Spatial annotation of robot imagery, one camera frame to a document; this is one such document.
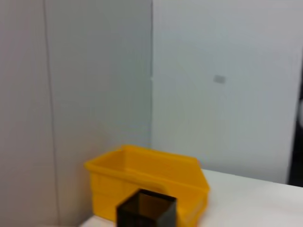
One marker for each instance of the black mesh pen holder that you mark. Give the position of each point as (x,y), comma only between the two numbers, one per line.
(146,212)

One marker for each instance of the yellow plastic storage bin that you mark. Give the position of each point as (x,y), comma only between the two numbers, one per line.
(146,172)

